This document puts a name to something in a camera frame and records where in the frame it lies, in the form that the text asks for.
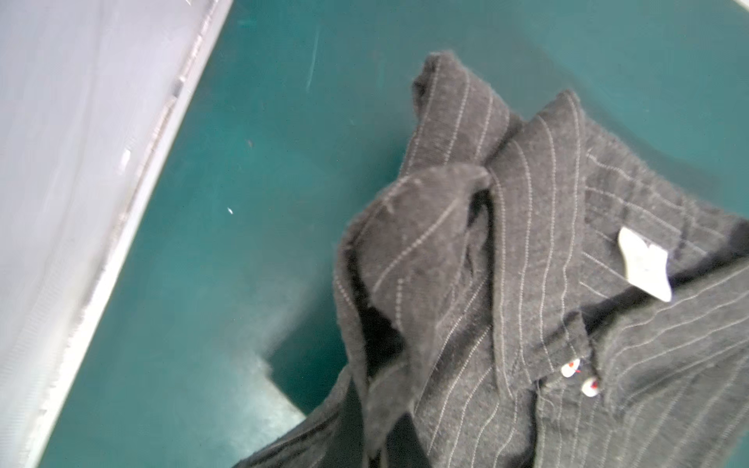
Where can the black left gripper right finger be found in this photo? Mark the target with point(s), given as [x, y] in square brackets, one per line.
[403, 449]

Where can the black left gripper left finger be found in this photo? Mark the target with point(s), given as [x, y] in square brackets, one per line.
[350, 444]

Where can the dark grey pinstriped shirt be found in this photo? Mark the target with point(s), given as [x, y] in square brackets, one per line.
[534, 295]

